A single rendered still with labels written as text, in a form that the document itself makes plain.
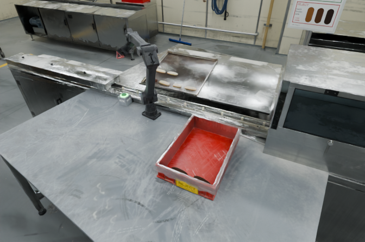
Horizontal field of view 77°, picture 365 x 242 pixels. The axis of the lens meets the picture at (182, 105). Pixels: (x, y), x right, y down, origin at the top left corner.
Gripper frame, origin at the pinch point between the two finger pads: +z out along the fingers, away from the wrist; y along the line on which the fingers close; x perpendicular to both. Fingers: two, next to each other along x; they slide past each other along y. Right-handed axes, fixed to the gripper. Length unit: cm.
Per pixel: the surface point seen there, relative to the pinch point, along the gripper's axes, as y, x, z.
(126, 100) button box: 23.9, 27.5, 4.9
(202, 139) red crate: 39, 75, -38
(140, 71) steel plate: -30.5, 19.3, 25.7
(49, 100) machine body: 14, -22, 104
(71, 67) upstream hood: 2, -25, 54
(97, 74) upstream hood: 3.7, -4.0, 32.4
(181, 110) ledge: 20, 58, -24
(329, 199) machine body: 40, 144, -79
